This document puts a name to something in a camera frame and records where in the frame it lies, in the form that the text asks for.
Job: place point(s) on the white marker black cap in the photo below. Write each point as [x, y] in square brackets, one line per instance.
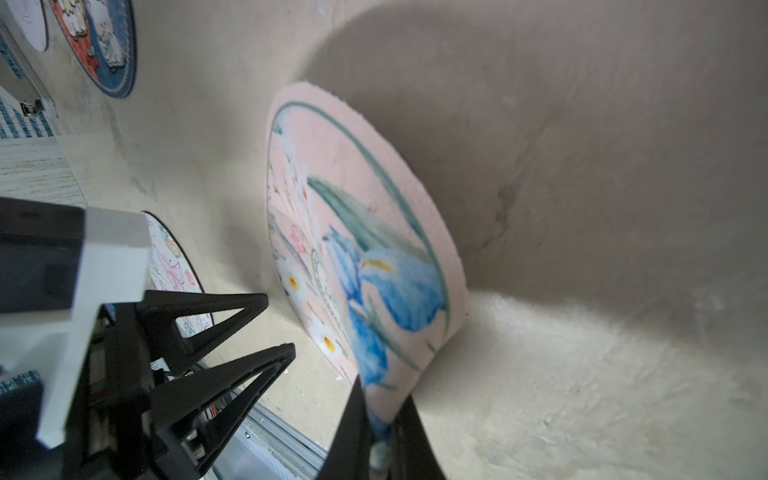
[21, 88]

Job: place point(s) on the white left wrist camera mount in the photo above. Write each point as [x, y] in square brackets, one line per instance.
[59, 265]

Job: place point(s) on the dark blue cartoon coaster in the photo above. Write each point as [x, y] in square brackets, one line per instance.
[101, 34]

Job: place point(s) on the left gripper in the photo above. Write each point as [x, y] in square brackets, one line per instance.
[118, 426]

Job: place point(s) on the pink blossom coaster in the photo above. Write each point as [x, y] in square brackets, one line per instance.
[170, 270]

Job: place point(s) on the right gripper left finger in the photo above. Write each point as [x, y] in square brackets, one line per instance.
[348, 456]

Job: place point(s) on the white butterfly coaster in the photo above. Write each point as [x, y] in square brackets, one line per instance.
[30, 18]

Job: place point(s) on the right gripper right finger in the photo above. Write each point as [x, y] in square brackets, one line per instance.
[413, 457]

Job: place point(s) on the cream cartoon coaster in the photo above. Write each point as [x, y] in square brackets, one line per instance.
[362, 252]

